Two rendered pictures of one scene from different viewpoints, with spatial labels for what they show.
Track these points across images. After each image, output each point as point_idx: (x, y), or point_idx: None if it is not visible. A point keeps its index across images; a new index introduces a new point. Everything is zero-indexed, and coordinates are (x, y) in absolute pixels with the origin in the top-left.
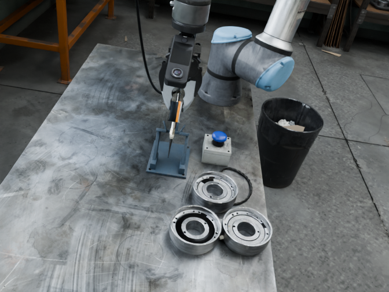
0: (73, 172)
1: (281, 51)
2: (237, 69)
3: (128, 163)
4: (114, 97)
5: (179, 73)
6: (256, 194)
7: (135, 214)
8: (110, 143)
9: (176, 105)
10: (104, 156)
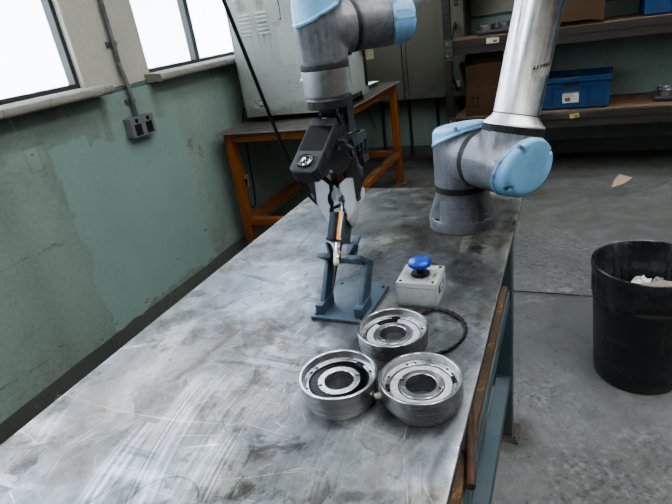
0: (220, 322)
1: (518, 130)
2: (465, 174)
3: (292, 309)
4: (311, 240)
5: (307, 160)
6: (470, 342)
7: (273, 367)
8: (281, 288)
9: (336, 217)
10: (266, 302)
